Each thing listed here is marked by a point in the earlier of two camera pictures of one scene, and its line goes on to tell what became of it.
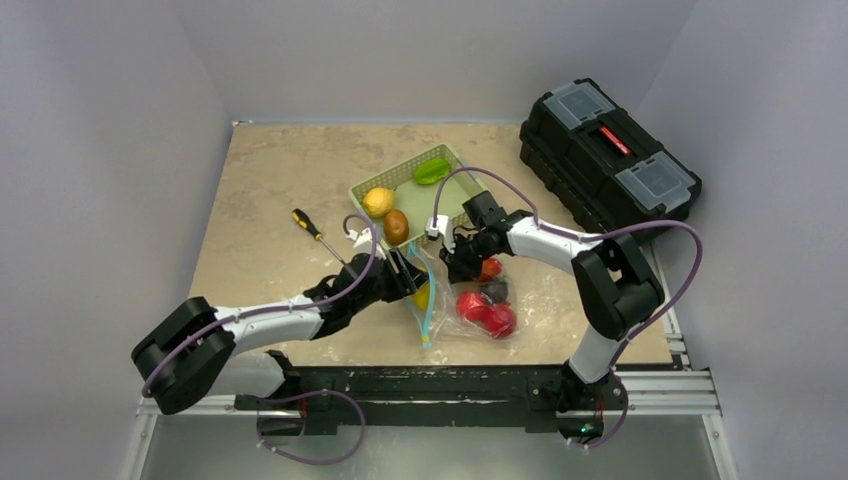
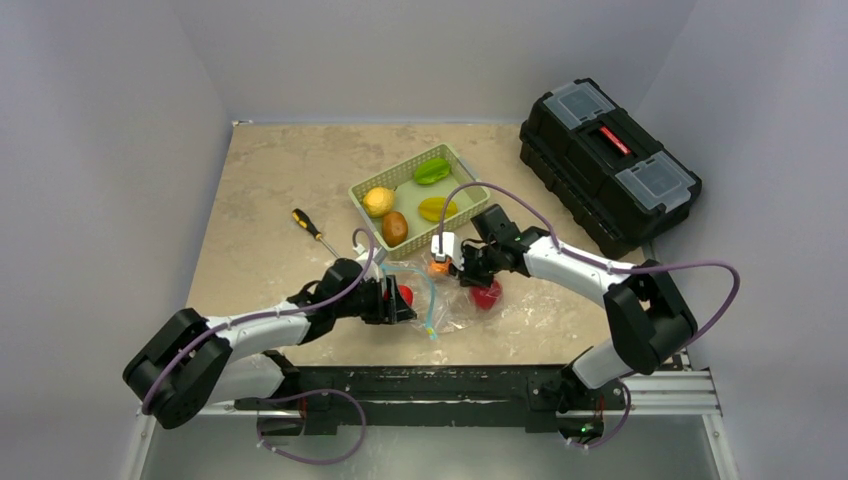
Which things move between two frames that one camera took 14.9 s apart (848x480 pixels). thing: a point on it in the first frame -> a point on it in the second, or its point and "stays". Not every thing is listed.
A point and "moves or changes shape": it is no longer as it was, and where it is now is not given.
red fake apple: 497,319 -> 486,297
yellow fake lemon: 378,201 stays
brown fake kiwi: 396,227 stays
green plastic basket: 402,203 stays
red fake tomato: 467,300 moves or changes shape
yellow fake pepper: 421,297 -> 431,208
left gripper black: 405,280 -> 389,309
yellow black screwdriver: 303,221 stays
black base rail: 413,396 stays
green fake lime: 431,171 stays
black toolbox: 602,164 stays
